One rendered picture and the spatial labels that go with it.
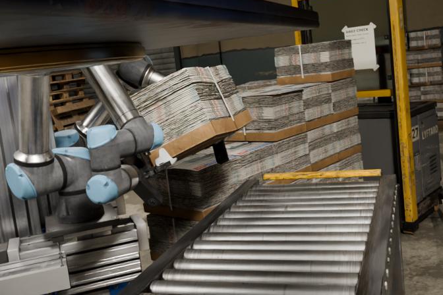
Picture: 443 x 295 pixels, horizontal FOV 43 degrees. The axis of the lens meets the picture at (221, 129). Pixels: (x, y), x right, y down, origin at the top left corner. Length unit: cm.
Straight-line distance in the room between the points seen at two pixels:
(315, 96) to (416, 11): 623
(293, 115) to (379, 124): 113
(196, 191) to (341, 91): 129
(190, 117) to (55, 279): 61
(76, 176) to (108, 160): 38
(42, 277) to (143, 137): 52
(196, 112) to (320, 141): 155
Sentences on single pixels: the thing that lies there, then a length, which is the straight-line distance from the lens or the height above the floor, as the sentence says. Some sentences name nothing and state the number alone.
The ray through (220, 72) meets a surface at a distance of 190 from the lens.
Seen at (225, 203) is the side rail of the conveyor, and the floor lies 80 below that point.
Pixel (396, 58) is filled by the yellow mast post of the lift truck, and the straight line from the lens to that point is 361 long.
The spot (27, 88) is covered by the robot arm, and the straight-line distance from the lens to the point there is 165.
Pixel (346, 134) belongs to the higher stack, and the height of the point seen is 74.
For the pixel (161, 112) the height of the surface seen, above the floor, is 113.
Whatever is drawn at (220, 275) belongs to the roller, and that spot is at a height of 80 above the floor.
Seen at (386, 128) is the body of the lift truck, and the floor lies 67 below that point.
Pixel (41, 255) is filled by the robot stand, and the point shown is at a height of 74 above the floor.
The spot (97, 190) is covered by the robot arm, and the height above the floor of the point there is 99.
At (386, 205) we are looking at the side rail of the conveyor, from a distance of 169.
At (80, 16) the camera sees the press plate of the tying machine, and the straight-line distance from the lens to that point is 17.
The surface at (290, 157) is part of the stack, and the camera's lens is 286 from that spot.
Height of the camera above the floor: 128
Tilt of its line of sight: 7 degrees down
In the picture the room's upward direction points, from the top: 7 degrees counter-clockwise
